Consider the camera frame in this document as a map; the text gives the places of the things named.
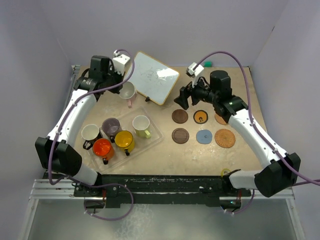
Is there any white cup black handle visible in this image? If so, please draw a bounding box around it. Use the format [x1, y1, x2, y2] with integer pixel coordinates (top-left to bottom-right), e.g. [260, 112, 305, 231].
[81, 124, 103, 150]

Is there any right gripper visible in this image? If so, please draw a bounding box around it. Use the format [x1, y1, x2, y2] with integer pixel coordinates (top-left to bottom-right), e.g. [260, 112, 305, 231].
[174, 73, 219, 110]

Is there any aluminium frame rail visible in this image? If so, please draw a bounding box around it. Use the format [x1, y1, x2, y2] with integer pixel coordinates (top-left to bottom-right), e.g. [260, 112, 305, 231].
[29, 179, 75, 200]

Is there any dark brown ringed coaster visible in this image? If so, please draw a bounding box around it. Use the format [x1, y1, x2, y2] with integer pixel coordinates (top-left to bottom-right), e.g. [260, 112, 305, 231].
[171, 128, 190, 144]

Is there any pink cup white inside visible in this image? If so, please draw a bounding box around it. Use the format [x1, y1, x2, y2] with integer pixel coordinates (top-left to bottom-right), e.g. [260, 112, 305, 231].
[119, 81, 137, 109]

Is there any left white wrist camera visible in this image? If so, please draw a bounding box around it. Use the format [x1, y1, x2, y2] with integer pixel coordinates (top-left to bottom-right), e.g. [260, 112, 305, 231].
[112, 50, 131, 76]

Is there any purple cup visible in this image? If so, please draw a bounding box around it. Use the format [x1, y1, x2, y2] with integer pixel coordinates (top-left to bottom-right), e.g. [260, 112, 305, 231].
[101, 117, 122, 143]

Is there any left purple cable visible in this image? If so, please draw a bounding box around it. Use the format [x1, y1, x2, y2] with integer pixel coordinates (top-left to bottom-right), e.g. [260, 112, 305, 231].
[47, 48, 136, 222]

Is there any woven rattan coaster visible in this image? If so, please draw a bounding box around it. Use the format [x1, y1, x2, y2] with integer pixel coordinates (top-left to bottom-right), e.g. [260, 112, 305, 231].
[214, 128, 236, 148]

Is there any purple cable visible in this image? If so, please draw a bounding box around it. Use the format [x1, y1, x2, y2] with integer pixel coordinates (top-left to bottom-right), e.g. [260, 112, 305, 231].
[197, 50, 320, 216]
[47, 48, 136, 222]

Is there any clear plastic tray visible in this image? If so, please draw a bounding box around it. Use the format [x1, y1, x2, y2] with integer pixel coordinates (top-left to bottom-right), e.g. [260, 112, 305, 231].
[82, 106, 164, 174]

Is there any tan cork coaster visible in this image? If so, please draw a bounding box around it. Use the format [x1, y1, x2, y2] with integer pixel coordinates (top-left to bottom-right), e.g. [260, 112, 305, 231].
[214, 113, 228, 126]

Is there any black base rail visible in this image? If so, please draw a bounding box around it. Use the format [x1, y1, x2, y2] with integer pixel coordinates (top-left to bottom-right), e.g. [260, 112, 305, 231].
[74, 174, 251, 208]

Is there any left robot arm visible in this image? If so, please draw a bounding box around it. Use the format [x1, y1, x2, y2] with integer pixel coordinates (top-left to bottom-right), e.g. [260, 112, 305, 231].
[35, 52, 131, 196]

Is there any green object at wall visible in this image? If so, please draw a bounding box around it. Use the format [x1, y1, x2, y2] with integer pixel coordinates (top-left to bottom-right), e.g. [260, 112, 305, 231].
[203, 61, 213, 68]

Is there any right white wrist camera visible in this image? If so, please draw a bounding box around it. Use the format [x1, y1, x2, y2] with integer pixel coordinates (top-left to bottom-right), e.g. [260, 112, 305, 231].
[186, 62, 205, 88]

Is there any yellow transparent cup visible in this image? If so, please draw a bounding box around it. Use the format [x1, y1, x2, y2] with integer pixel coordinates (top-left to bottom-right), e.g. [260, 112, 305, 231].
[115, 130, 135, 156]

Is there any orange transparent cup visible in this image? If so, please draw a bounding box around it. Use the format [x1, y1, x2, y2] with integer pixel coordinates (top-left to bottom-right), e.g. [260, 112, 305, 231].
[92, 138, 115, 165]

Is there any orange black-rimmed coaster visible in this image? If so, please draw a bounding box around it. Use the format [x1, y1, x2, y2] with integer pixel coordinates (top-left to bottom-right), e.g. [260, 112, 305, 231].
[193, 110, 209, 124]

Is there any pale yellow cup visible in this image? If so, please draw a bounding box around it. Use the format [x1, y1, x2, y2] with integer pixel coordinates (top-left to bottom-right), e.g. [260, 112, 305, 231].
[132, 115, 151, 139]

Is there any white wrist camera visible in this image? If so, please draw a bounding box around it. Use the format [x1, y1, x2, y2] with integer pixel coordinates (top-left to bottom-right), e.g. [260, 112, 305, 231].
[112, 50, 131, 76]
[186, 62, 205, 88]

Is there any dark brown wooden coaster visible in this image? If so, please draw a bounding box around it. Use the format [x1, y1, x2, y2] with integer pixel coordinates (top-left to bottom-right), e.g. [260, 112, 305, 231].
[171, 109, 189, 124]

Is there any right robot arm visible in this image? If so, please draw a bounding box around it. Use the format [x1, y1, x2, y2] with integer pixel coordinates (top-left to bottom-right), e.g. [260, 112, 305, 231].
[174, 70, 301, 198]

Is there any blue round coaster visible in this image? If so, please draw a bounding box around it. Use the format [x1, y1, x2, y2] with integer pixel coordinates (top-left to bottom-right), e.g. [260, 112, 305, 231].
[196, 129, 213, 145]

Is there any yellow tape roll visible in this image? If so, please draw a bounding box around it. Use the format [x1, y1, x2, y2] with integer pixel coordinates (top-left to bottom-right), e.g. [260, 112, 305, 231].
[220, 168, 231, 178]

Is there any small whiteboard on stand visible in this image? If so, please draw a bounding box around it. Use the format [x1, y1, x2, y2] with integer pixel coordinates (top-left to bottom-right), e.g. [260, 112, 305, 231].
[128, 51, 180, 106]

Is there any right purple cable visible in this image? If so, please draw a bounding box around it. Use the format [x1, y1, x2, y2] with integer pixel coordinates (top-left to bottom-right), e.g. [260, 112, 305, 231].
[197, 50, 320, 216]

